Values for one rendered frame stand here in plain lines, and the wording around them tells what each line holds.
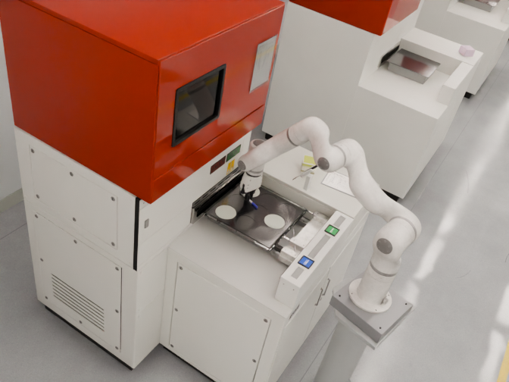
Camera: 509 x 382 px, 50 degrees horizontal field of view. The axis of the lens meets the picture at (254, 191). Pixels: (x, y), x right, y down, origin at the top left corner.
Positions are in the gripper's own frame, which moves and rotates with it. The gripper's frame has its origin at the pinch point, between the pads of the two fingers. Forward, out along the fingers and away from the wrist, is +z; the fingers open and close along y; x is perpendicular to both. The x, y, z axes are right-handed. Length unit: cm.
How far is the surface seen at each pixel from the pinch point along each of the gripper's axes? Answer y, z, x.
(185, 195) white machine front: 37.0, -14.0, -2.3
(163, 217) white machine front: 50, -11, 2
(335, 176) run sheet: -47.0, -4.6, 12.9
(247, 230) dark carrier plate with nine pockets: 13.6, 2.4, 16.4
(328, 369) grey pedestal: -2, 55, 73
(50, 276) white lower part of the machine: 83, 55, -46
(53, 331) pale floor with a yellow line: 87, 93, -41
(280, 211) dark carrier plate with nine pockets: -9.2, 2.4, 14.2
